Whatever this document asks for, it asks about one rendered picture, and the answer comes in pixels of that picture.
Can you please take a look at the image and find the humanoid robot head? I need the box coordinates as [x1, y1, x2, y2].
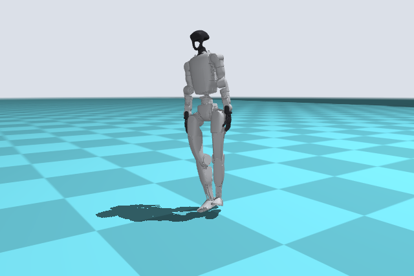
[190, 30, 210, 55]

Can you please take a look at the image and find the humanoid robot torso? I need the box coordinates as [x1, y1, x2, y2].
[189, 51, 218, 122]

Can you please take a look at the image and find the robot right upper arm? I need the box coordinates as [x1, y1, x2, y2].
[183, 61, 194, 94]

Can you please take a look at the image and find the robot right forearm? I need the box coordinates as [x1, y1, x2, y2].
[183, 93, 193, 116]

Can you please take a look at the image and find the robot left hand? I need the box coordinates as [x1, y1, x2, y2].
[223, 105, 232, 131]

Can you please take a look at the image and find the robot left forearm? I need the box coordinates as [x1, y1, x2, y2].
[220, 78, 232, 112]

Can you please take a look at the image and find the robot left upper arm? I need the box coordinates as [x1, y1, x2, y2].
[209, 53, 226, 88]

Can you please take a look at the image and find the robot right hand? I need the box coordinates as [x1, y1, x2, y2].
[184, 111, 189, 133]

